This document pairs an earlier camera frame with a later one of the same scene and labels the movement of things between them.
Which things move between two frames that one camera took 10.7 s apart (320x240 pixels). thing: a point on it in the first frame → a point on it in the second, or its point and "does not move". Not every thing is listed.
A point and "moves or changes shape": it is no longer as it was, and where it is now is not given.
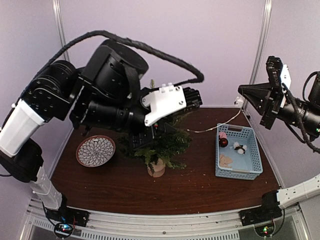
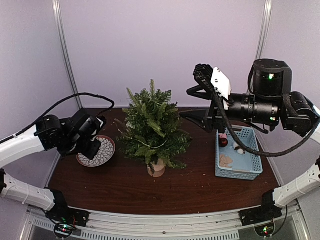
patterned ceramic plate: (95, 150) does not move
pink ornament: (222, 135) does not move
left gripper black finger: (169, 130) → (199, 116)
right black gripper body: (271, 107) → (216, 107)
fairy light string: (208, 129) moves or changes shape
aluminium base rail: (225, 226) does not move
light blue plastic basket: (238, 155) does not move
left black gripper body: (138, 142) → (78, 146)
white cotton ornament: (241, 149) does not move
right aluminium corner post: (261, 48) does not move
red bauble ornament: (223, 142) does not move
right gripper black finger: (256, 94) → (205, 89)
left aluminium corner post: (60, 26) does not move
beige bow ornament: (224, 160) does not move
